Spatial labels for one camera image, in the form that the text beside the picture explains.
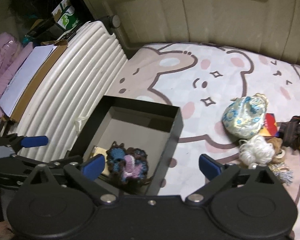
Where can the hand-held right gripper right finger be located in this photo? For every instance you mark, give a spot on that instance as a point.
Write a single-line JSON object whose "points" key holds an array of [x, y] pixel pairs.
{"points": [[208, 166]]}

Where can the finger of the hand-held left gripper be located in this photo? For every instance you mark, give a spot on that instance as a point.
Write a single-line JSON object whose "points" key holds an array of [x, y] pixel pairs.
{"points": [[65, 160], [35, 141]]}

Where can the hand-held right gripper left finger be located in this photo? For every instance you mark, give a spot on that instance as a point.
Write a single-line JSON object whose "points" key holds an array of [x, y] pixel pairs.
{"points": [[93, 166]]}

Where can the colourful card box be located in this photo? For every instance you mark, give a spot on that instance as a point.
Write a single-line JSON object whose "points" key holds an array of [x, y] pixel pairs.
{"points": [[271, 126]]}

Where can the small beige box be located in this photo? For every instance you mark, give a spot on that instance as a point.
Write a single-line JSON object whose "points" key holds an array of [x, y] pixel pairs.
{"points": [[98, 152]]}

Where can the blue purple crochet doily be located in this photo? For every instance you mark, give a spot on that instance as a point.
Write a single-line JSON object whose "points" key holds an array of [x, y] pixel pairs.
{"points": [[120, 155]]}

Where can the white plastic wrapper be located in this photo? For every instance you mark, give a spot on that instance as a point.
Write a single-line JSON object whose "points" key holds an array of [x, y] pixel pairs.
{"points": [[80, 123]]}

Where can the white yarn ball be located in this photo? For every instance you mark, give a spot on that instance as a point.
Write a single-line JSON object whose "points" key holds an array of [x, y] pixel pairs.
{"points": [[256, 151]]}

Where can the blue floral fabric pouch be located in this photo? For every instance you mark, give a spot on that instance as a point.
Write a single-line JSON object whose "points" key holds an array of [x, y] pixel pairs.
{"points": [[242, 120]]}

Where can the white paper sheet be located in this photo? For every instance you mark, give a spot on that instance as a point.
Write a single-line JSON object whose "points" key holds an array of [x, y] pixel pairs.
{"points": [[22, 80]]}

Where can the brown cardboard box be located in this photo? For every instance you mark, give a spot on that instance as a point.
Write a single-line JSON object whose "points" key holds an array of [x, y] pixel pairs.
{"points": [[38, 78]]}

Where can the small brown teddy bear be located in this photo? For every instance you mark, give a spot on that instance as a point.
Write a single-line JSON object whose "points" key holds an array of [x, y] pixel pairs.
{"points": [[276, 143]]}

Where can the small tape roll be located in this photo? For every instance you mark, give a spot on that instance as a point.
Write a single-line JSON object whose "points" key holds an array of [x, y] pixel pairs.
{"points": [[281, 155]]}

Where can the bear printed blanket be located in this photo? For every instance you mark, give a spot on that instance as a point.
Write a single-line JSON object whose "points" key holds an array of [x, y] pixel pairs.
{"points": [[215, 85]]}

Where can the pink padded jacket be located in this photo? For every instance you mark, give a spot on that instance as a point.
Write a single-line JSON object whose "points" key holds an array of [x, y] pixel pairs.
{"points": [[0, 62]]}

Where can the black cardboard box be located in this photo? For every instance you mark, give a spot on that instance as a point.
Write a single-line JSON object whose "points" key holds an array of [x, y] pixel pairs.
{"points": [[42, 27]]}

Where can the green white carton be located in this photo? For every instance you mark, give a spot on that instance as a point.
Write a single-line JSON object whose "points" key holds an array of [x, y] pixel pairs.
{"points": [[67, 17]]}

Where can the beige wardrobe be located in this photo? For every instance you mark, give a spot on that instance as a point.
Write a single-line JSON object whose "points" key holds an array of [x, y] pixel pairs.
{"points": [[165, 12]]}

